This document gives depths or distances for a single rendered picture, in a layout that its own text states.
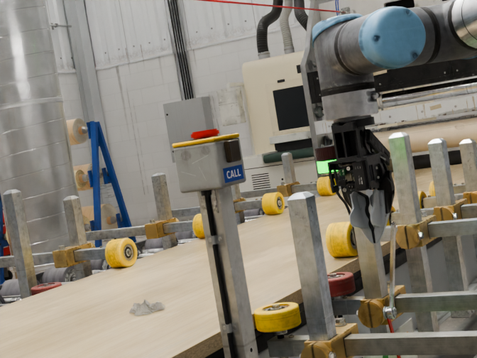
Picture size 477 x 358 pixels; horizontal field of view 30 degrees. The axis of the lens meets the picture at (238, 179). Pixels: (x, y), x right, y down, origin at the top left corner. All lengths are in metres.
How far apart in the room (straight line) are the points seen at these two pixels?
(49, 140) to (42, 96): 0.27
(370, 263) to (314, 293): 0.25
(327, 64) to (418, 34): 0.17
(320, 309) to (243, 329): 0.26
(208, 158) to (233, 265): 0.15
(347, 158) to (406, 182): 0.47
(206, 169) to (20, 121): 4.38
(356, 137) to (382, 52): 0.18
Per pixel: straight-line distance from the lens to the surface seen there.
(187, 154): 1.22
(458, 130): 4.29
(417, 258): 1.94
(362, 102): 1.47
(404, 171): 1.91
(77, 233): 2.64
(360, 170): 1.46
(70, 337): 1.68
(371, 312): 1.69
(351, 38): 1.40
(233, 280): 1.24
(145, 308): 1.76
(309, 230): 1.46
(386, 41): 1.35
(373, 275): 1.70
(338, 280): 1.77
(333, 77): 1.47
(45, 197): 5.55
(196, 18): 12.02
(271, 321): 1.55
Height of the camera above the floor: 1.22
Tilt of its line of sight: 3 degrees down
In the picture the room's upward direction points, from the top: 9 degrees counter-clockwise
